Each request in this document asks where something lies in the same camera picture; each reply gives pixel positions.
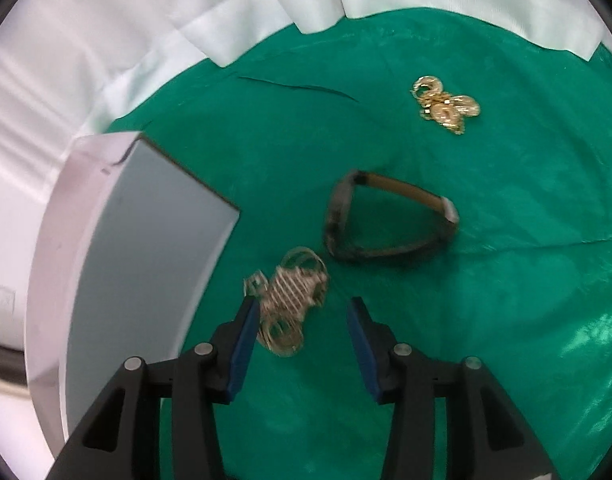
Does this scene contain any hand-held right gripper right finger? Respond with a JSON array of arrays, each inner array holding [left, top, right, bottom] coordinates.
[[347, 296, 562, 480]]

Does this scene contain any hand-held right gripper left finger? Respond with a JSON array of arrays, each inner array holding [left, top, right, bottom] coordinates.
[[45, 297, 262, 480]]

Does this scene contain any gold filigree jewelry piece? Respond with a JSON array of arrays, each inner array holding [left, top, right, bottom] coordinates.
[[242, 246, 332, 358]]

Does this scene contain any long white box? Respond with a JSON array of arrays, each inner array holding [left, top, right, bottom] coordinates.
[[23, 131, 241, 461]]

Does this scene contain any black wristwatch with tan lining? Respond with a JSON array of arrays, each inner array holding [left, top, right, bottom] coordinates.
[[322, 169, 461, 263]]

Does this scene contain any green velvet cloth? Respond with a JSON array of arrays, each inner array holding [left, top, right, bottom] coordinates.
[[103, 7, 612, 480]]

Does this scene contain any white curtain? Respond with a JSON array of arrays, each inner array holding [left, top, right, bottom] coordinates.
[[0, 0, 612, 171]]

